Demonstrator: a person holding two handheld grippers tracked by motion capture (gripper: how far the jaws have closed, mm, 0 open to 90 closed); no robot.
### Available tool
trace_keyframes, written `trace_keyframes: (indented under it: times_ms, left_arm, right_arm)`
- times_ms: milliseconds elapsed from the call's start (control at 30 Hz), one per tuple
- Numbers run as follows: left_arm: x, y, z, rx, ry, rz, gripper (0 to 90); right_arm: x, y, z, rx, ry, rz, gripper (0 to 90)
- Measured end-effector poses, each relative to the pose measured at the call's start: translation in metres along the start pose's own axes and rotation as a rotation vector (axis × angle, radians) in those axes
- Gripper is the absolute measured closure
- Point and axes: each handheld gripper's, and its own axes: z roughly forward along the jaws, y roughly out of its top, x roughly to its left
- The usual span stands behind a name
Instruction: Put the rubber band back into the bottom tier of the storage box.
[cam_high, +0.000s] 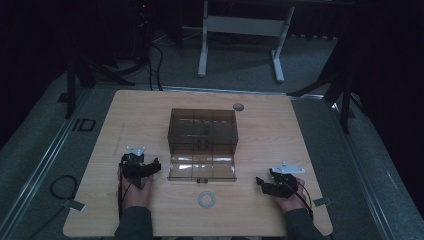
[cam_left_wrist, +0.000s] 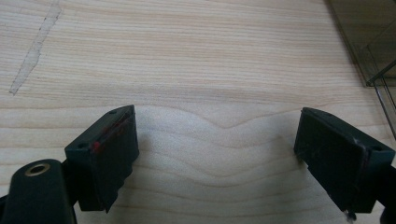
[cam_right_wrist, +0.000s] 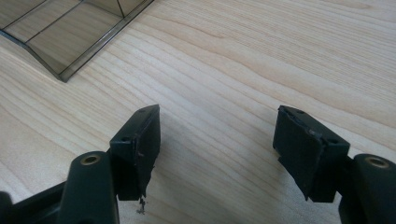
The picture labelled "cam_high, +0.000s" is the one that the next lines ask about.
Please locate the grey tape strip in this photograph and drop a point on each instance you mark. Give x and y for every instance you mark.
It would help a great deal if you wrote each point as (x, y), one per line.
(322, 201)
(74, 204)

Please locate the metal floor rail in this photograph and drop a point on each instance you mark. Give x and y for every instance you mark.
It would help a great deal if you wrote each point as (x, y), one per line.
(43, 163)
(363, 166)

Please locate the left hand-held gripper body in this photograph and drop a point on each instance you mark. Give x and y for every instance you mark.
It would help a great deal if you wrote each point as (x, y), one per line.
(133, 166)

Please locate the brown transparent plastic box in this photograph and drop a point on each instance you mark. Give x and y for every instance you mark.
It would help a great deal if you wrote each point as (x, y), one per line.
(202, 143)

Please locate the person's left hand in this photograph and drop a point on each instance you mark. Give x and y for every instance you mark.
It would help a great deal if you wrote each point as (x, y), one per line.
(136, 196)

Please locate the grey round table grommet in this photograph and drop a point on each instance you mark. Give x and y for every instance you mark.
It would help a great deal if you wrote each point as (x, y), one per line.
(238, 107)

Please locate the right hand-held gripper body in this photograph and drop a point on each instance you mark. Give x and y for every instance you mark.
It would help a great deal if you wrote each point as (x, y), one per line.
(283, 181)

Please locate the black tripod stand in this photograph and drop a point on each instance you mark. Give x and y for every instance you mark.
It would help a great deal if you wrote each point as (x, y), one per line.
(345, 100)
(70, 86)

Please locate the person's right hand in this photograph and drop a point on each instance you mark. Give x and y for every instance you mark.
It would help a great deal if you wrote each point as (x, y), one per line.
(296, 200)

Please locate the white metal table frame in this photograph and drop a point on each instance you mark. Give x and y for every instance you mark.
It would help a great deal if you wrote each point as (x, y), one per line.
(245, 26)

